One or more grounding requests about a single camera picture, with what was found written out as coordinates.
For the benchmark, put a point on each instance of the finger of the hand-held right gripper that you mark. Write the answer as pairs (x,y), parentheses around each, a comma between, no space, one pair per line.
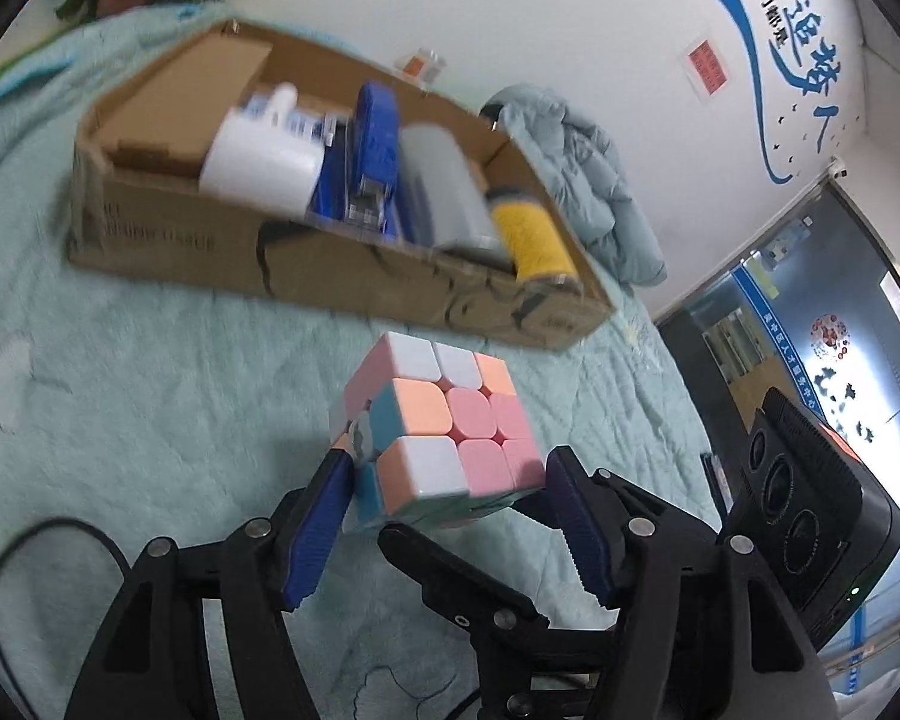
(718,484)

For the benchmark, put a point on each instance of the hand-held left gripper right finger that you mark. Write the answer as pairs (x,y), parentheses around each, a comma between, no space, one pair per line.
(577,525)

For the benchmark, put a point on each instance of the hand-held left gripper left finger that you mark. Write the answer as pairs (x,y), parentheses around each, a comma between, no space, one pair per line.
(319,525)

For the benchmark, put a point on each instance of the pastel puzzle cube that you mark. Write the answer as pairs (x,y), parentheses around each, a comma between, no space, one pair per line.
(435,427)

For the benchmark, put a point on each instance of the yellow label glass jar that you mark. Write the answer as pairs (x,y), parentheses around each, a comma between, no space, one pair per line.
(529,232)

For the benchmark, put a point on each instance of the brown cardboard box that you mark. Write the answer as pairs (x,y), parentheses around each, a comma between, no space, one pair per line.
(195,240)

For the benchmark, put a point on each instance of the silver tin can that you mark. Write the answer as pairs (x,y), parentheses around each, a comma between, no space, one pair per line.
(442,180)

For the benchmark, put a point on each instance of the white hair dryer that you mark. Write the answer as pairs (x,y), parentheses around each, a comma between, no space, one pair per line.
(262,157)

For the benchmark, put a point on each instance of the blue stapler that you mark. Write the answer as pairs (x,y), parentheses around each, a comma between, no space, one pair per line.
(375,142)

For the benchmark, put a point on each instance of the cartoon board game box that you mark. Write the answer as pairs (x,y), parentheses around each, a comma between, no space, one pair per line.
(304,124)

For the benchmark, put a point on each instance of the glass door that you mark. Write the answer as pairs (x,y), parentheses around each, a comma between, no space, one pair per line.
(757,330)

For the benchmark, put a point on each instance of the light blue padded jacket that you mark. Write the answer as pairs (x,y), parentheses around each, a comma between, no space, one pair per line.
(600,187)

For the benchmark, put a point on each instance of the small orange label can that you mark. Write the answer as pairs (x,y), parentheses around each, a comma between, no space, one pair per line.
(424,66)

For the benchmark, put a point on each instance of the white security camera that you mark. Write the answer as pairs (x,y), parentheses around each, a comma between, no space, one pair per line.
(838,169)

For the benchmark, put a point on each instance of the red wall sign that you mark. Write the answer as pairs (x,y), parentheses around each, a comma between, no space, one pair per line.
(706,66)

